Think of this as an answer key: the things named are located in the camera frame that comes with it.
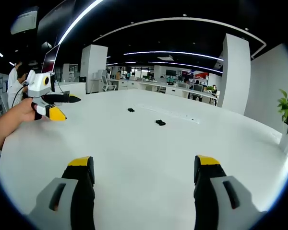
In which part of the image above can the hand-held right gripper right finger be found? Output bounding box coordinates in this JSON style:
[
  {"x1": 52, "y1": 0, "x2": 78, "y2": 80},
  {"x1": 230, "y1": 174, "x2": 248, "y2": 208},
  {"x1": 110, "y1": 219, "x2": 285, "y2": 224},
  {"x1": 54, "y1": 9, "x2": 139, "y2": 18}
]
[{"x1": 193, "y1": 155, "x2": 267, "y2": 230}]

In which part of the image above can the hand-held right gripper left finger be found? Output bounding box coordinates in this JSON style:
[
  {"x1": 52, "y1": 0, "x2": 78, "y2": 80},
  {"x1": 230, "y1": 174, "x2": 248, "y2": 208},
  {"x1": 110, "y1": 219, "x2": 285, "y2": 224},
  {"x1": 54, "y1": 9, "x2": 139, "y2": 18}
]
[{"x1": 28, "y1": 156, "x2": 96, "y2": 230}]

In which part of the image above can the person's left hand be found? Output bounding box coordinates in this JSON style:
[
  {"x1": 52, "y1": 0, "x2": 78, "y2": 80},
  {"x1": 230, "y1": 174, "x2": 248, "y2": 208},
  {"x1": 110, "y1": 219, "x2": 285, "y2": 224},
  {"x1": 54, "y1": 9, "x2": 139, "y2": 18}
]
[{"x1": 18, "y1": 97, "x2": 51, "y2": 122}]

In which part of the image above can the large monitor screen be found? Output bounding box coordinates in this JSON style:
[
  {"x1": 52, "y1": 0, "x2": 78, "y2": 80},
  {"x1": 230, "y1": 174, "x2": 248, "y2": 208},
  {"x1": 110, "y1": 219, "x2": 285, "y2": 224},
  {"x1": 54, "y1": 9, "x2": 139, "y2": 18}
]
[{"x1": 41, "y1": 44, "x2": 60, "y2": 73}]

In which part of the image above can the white office chair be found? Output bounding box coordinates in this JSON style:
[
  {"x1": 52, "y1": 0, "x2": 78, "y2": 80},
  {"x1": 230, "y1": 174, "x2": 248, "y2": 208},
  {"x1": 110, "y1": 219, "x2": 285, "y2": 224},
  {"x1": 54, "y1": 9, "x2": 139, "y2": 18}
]
[{"x1": 102, "y1": 75, "x2": 118, "y2": 92}]

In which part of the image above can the ceiling air conditioner unit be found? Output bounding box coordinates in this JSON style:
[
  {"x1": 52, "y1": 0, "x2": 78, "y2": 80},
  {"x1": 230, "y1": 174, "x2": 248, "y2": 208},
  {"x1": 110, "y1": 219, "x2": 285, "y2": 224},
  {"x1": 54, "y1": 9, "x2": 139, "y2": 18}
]
[{"x1": 10, "y1": 10, "x2": 38, "y2": 35}]

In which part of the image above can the long white office desk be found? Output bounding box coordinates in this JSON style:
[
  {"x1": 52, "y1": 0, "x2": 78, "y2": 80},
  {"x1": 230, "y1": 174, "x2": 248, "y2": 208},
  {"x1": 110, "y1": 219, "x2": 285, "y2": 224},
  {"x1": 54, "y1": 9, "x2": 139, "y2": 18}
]
[{"x1": 91, "y1": 78, "x2": 219, "y2": 106}]

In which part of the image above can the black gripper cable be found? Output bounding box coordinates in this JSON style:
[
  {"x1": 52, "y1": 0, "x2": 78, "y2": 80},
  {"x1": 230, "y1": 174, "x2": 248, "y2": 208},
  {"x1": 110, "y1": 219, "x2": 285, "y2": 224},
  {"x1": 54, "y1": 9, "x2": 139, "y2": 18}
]
[{"x1": 11, "y1": 83, "x2": 29, "y2": 108}]

